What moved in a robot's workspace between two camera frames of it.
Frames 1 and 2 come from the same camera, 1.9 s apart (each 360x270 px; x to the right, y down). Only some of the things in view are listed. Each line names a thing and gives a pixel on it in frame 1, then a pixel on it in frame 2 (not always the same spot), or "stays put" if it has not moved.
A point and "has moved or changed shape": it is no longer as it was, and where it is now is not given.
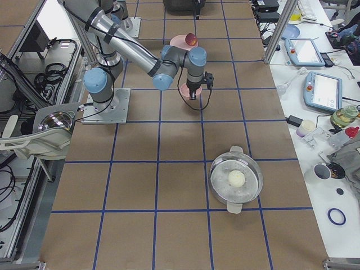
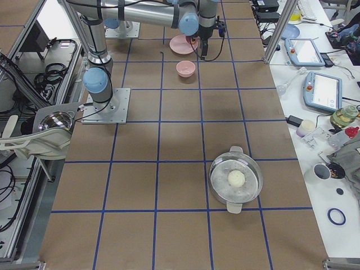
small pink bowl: [184, 90] has moved or changed shape
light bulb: [281, 88] stays put
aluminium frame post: [289, 8] stays put
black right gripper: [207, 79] → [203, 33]
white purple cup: [306, 126] stays put
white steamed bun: [236, 178] stays put
